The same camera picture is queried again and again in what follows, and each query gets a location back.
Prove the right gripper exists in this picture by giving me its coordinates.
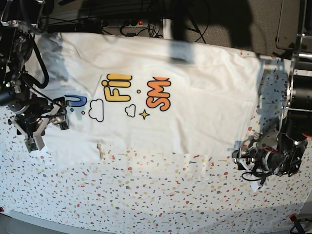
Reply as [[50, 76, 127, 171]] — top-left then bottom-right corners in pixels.
[[8, 97, 70, 137]]

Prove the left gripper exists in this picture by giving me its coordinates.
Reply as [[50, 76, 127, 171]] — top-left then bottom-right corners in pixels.
[[228, 133, 280, 193]]

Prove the white printed T-shirt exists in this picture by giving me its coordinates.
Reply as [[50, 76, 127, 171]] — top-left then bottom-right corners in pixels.
[[35, 33, 264, 165]]

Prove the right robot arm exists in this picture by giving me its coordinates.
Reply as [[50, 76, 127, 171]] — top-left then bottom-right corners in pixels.
[[0, 0, 69, 137]]

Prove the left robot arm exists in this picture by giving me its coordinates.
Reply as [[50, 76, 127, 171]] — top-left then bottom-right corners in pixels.
[[232, 0, 312, 191]]

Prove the terrazzo pattern tablecloth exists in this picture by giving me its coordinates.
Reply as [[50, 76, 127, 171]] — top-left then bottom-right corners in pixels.
[[0, 48, 312, 232]]

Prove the red clamp bottom right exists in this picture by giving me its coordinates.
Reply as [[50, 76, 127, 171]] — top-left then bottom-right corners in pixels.
[[289, 214, 305, 234]]

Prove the black table clamp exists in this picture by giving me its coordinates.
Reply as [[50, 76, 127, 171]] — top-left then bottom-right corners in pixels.
[[125, 33, 136, 37]]

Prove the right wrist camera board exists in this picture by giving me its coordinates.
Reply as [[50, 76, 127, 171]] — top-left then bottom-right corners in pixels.
[[24, 136, 45, 153]]

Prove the power strip with red switch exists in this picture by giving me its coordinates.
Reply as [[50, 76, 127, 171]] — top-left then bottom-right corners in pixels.
[[102, 19, 148, 28]]

